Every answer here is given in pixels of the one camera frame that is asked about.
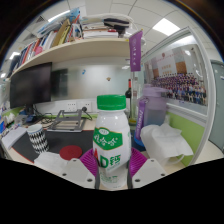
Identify black desk mat red edge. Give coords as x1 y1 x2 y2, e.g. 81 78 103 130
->
11 129 96 164

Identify ceiling lights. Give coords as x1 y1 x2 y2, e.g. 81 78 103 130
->
0 9 190 79

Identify dark wine bottle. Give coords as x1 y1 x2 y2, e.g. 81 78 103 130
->
124 78 133 119

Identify black white checkered mug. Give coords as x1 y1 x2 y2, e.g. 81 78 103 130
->
26 123 50 155

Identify open white booklet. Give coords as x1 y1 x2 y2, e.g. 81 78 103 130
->
33 151 69 174

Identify white notebook paper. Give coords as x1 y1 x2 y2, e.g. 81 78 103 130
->
0 126 28 150

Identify shelf unit with books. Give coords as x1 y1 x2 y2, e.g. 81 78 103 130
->
4 8 148 79

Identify flat round red coaster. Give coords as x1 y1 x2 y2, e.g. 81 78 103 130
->
59 144 84 161

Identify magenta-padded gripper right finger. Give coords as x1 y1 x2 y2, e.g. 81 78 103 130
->
126 147 168 190

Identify grey door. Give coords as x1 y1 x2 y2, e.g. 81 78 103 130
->
209 59 224 153

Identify group photo poster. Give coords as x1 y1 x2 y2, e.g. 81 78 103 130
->
144 44 208 107

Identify grey metal laptop stand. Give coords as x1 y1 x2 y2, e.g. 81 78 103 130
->
46 109 88 133

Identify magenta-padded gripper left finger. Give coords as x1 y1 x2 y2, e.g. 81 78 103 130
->
59 147 101 190

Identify dark blue mouse pad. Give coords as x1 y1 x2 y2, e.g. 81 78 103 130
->
132 137 147 152

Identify purple pennant flag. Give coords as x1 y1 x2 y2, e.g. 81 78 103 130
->
128 29 144 73

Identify crumpled white tissue bag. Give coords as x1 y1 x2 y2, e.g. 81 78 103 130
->
139 123 194 167

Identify small blue box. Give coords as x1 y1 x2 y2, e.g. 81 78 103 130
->
24 114 38 124

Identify white wall socket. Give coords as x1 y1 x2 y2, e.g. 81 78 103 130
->
79 100 93 112
64 101 78 113

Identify black computer monitor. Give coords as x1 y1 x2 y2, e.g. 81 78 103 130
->
9 62 53 110

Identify tangled black cables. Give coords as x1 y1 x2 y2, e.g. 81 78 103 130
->
33 111 61 125

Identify white drink bottle green cap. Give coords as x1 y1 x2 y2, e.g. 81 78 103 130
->
92 94 133 191

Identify translucent purple water jug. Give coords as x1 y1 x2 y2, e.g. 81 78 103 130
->
134 84 171 149

